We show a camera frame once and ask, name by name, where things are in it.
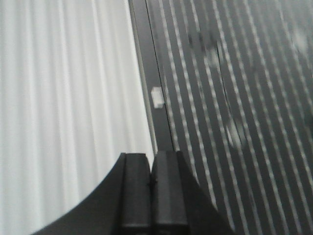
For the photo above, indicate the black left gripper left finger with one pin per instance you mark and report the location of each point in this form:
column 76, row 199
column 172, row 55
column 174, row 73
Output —
column 136, row 198

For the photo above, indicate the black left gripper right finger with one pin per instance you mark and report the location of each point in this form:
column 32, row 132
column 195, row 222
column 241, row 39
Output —
column 168, row 208

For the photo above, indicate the white pleated curtain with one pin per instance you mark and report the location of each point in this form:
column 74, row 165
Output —
column 71, row 101

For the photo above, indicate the black perforated pegboard panel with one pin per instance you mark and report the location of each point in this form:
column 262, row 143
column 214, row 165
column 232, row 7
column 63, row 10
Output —
column 229, row 83

